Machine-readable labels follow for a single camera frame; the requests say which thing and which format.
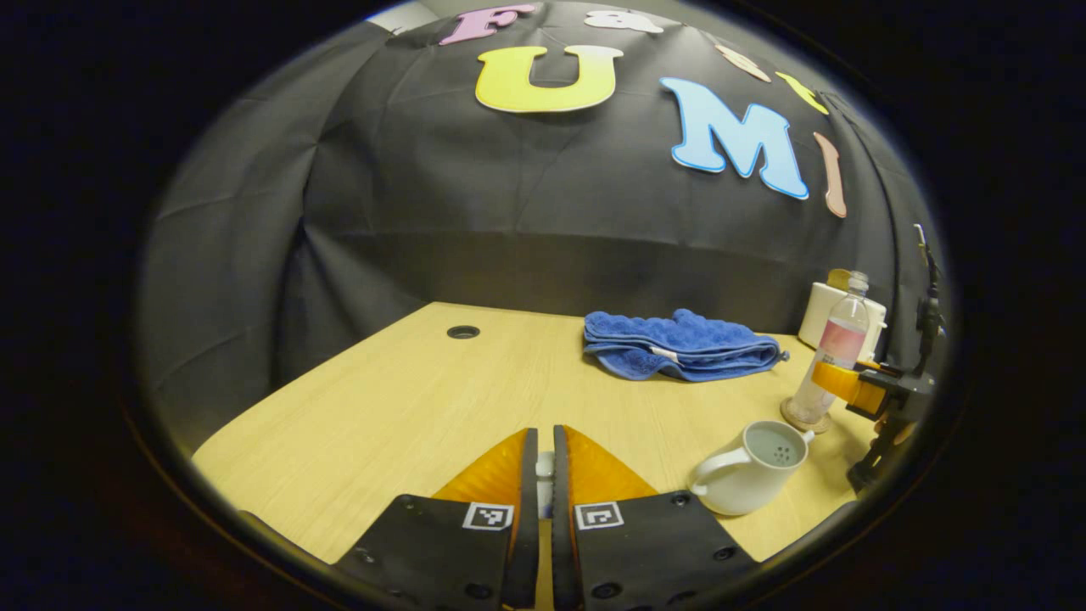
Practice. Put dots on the brown toast slice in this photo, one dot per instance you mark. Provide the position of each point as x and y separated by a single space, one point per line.
838 278

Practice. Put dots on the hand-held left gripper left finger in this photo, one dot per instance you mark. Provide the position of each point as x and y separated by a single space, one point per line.
529 526

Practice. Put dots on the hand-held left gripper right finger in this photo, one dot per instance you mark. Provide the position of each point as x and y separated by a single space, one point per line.
562 526

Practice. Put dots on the blue folded towel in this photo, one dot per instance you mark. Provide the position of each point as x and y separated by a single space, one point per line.
679 344

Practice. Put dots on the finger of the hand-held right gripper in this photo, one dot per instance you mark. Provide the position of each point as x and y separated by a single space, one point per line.
836 382
872 397

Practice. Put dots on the white ceramic teacup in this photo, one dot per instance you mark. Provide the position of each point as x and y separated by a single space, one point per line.
738 488

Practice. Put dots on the round cork coaster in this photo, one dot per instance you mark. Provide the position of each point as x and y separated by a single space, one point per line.
797 422

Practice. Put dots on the black backdrop cloth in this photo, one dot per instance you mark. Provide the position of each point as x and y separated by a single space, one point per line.
509 212

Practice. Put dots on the white teacup lid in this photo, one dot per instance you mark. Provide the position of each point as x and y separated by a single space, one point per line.
545 465

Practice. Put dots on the clear water bottle pink label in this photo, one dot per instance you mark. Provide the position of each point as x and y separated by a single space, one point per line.
840 339

